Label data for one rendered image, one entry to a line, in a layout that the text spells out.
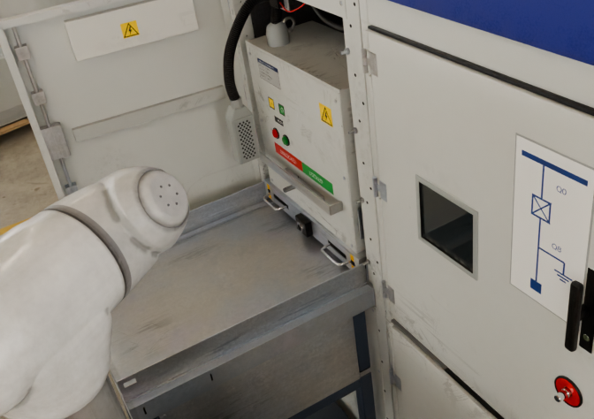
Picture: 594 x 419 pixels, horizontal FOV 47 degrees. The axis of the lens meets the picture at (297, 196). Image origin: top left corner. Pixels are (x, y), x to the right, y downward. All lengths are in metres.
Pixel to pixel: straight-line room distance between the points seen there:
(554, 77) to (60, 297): 0.73
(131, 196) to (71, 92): 1.32
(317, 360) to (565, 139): 1.06
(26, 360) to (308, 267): 1.33
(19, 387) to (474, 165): 0.83
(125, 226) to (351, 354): 1.29
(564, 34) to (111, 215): 0.63
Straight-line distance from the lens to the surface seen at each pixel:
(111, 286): 0.74
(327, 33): 1.97
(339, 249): 1.89
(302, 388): 1.93
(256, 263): 1.98
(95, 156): 2.13
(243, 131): 2.01
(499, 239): 1.27
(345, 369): 1.98
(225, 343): 1.72
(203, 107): 2.15
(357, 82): 1.52
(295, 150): 1.92
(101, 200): 0.76
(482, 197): 1.26
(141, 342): 1.84
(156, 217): 0.74
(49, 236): 0.73
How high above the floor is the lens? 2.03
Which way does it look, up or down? 32 degrees down
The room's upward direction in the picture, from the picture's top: 9 degrees counter-clockwise
